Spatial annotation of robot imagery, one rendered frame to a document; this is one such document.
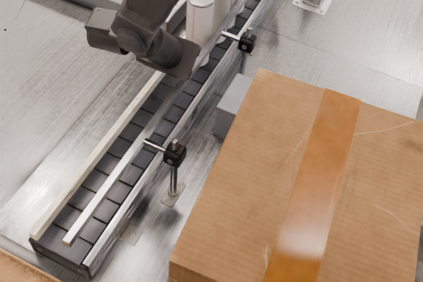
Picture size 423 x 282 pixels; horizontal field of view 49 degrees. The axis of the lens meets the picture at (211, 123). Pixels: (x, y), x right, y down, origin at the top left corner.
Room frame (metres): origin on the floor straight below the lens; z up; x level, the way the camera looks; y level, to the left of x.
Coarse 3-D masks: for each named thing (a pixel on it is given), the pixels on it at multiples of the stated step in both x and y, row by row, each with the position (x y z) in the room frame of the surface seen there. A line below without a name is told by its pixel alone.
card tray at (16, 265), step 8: (0, 248) 0.27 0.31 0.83; (0, 256) 0.26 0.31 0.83; (8, 256) 0.26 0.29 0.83; (0, 264) 0.24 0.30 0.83; (8, 264) 0.24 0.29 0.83; (16, 264) 0.25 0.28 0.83; (24, 264) 0.25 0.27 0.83; (0, 272) 0.23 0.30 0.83; (8, 272) 0.23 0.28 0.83; (16, 272) 0.23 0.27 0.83; (24, 272) 0.24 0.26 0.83; (32, 272) 0.24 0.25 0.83; (40, 272) 0.24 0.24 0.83; (0, 280) 0.22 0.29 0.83; (8, 280) 0.22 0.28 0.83; (16, 280) 0.22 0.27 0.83; (24, 280) 0.22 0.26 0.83; (32, 280) 0.22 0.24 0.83; (40, 280) 0.23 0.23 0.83; (48, 280) 0.23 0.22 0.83; (56, 280) 0.23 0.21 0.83
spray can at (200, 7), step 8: (192, 0) 0.69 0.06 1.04; (200, 0) 0.68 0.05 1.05; (208, 0) 0.69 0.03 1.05; (192, 8) 0.68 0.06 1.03; (200, 8) 0.68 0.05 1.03; (208, 8) 0.68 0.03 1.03; (192, 16) 0.68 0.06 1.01; (200, 16) 0.68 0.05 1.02; (208, 16) 0.68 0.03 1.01; (192, 24) 0.68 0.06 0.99; (200, 24) 0.68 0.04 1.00; (208, 24) 0.69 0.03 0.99; (192, 32) 0.68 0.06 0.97; (200, 32) 0.68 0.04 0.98; (208, 32) 0.69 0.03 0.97; (192, 40) 0.68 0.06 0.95; (200, 40) 0.68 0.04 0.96; (208, 56) 0.70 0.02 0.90
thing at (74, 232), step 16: (240, 0) 0.81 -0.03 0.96; (208, 48) 0.65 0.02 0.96; (176, 96) 0.53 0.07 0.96; (160, 112) 0.49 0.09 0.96; (144, 128) 0.45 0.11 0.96; (128, 160) 0.38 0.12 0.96; (112, 176) 0.35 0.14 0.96; (96, 208) 0.30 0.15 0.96; (80, 224) 0.27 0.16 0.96; (64, 240) 0.24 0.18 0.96
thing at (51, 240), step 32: (256, 0) 0.93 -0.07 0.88; (160, 96) 0.59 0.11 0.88; (192, 96) 0.60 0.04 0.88; (128, 128) 0.50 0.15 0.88; (160, 128) 0.51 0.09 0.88; (96, 192) 0.37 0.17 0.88; (128, 192) 0.37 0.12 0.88; (64, 224) 0.30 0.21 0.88; (96, 224) 0.31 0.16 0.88; (64, 256) 0.25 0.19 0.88
